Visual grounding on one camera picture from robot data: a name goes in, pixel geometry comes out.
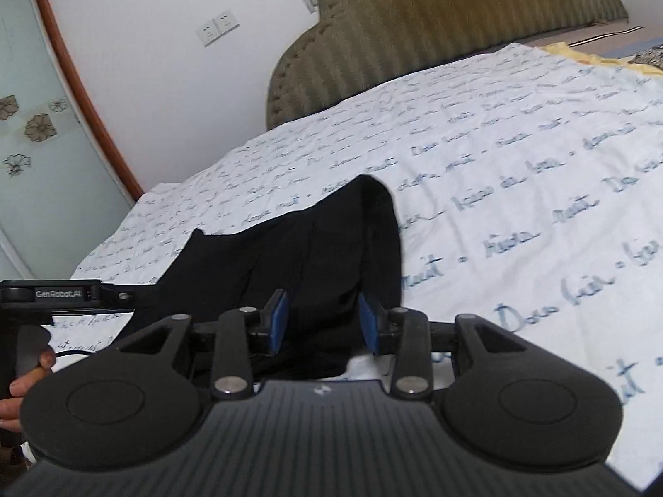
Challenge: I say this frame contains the person's left hand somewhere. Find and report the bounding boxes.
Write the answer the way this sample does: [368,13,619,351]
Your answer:
[0,347,56,433]

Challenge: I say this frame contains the olive upholstered headboard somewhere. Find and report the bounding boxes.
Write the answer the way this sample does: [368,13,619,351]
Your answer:
[266,0,628,129]

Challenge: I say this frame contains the white script-print bed sheet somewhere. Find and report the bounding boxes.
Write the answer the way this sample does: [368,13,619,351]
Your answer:
[75,44,662,487]

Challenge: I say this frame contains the black pants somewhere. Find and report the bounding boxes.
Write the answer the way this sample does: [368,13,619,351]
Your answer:
[119,175,402,379]

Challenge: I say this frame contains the white wall socket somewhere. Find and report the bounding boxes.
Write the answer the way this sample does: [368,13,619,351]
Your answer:
[196,10,240,47]

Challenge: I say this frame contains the brown wooden door frame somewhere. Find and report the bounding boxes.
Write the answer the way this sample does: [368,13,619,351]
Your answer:
[34,0,144,202]

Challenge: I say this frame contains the yellow patterned blanket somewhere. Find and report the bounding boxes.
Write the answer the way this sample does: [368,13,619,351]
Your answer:
[540,40,663,77]

